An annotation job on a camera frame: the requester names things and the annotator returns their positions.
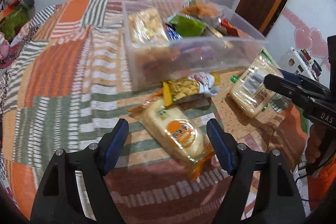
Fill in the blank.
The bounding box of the white rice cracker pack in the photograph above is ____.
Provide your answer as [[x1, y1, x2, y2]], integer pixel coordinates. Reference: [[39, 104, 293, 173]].
[[229, 51, 283, 118]]

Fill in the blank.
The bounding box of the red instant noodle snack bag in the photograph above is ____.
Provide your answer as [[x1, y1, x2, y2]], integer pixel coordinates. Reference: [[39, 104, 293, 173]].
[[220, 19, 239, 37]]

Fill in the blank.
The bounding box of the blue red biscuit bag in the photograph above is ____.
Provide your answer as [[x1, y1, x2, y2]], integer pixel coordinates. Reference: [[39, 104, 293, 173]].
[[165, 23, 183, 40]]

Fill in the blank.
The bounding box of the clear bag of fried snacks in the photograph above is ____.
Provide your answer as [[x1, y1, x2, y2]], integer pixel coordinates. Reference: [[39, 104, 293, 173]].
[[180, 0, 220, 19]]

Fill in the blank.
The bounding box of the person's right hand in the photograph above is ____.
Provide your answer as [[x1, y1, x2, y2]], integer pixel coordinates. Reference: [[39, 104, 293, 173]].
[[305, 124, 326, 164]]

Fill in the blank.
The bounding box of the white bedside cabinet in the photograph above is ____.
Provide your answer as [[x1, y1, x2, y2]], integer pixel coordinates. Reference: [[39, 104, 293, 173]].
[[278, 47, 322, 82]]

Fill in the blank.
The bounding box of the patchwork striped bed blanket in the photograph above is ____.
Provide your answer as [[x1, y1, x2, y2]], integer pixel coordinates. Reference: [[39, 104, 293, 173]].
[[2, 0, 307, 223]]

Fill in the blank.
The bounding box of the yellow cracker snack bag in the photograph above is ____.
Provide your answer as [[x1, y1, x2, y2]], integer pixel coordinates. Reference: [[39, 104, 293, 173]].
[[162, 72, 221, 107]]

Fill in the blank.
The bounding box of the orange logo cake pack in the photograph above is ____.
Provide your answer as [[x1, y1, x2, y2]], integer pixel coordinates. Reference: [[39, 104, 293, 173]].
[[127, 97, 215, 180]]

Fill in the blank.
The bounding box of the green snack bag in box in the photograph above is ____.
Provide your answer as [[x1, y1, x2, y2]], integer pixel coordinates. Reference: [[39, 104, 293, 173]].
[[167, 14, 207, 37]]

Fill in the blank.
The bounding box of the clear plastic storage box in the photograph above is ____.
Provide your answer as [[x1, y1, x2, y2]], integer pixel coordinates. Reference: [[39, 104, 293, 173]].
[[122, 0, 266, 89]]

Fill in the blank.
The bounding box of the pink plush toy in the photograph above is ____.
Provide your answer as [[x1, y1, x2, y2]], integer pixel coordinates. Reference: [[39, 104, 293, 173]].
[[0, 32, 10, 61]]

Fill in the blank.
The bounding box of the puffed snack clear bag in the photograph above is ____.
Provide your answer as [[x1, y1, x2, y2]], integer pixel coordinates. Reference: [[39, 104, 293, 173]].
[[127, 8, 168, 44]]

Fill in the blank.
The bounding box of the clothes pile on chair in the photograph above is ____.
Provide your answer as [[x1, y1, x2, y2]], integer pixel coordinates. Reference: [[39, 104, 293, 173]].
[[1, 0, 35, 43]]

